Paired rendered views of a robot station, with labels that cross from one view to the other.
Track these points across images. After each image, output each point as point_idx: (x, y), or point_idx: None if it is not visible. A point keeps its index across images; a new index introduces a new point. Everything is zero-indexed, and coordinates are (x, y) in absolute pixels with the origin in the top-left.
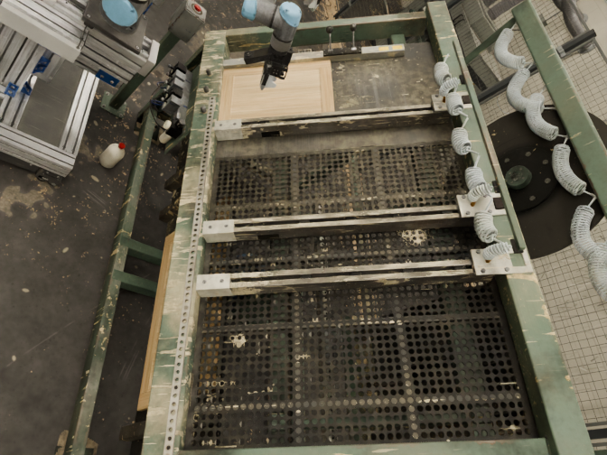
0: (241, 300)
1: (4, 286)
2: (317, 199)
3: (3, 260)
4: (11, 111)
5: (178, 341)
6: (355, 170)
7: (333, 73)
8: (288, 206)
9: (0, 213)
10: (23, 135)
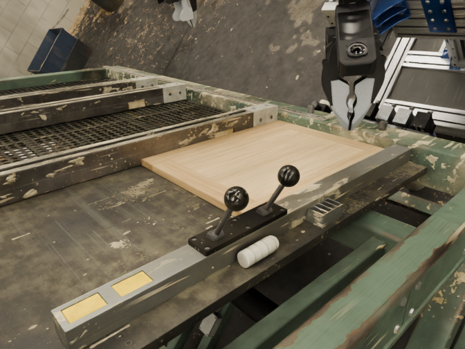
0: None
1: (297, 102)
2: (105, 124)
3: (315, 100)
4: (422, 59)
5: (140, 73)
6: None
7: (221, 214)
8: (131, 117)
9: (351, 95)
10: (395, 71)
